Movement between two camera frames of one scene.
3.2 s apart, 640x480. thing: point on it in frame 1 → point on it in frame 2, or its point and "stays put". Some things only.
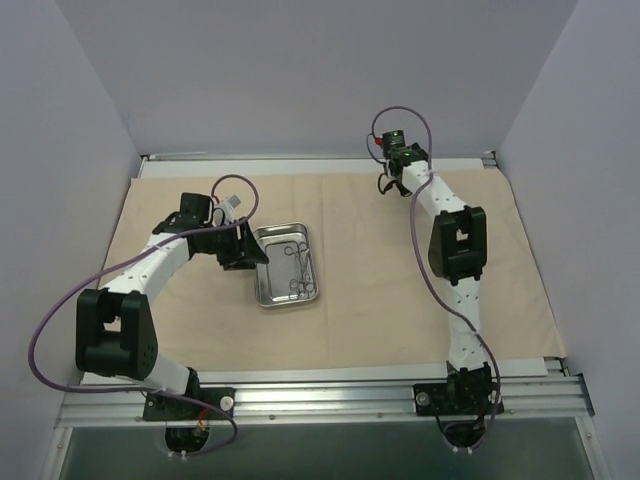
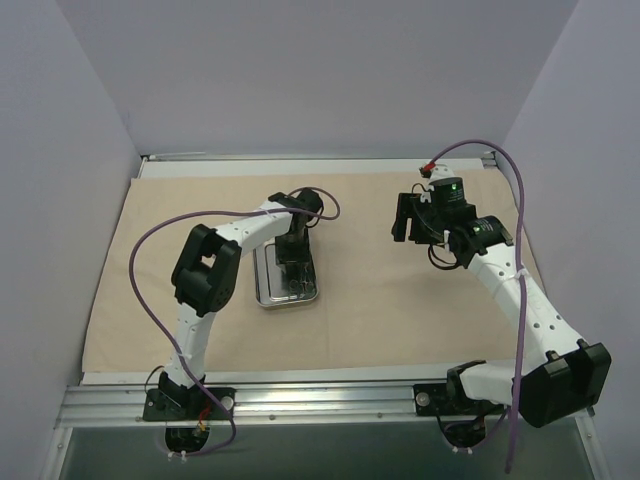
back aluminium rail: [253, 157] stays put
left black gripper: [240, 248] → [292, 255]
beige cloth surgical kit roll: [379, 302] stays put
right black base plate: [456, 399] stays put
